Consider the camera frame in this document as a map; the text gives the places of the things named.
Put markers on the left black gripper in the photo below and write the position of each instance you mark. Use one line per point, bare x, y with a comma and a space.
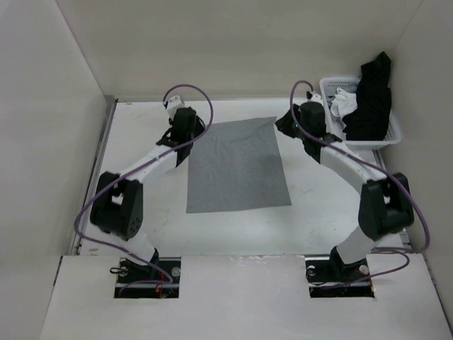
199, 128

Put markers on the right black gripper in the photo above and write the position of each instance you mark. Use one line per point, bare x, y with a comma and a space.
283, 124

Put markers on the grey tank top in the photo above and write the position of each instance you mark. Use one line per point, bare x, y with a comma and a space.
237, 166

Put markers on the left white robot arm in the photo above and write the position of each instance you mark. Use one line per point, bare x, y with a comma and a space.
119, 211

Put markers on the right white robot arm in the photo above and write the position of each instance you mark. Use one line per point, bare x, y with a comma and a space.
384, 207

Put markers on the white tank top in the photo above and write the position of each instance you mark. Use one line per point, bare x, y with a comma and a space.
343, 103

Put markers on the black tank top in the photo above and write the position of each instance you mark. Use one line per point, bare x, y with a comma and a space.
370, 120

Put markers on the white plastic laundry basket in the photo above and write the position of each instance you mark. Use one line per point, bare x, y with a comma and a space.
328, 87

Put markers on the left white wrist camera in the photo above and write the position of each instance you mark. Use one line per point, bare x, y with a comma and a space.
173, 104

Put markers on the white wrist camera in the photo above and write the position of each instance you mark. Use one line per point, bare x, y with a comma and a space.
313, 96
173, 104

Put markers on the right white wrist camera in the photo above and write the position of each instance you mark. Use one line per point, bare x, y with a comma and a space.
313, 96

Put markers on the left metal table rail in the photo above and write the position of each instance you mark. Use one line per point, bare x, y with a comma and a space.
111, 103

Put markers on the metal table rail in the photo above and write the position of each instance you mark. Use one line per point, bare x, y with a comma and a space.
111, 103
398, 241

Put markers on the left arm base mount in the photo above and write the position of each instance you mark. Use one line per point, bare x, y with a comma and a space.
141, 281

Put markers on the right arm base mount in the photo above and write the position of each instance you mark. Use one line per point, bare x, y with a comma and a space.
329, 280

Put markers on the right metal table rail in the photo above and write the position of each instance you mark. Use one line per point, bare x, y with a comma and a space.
398, 241

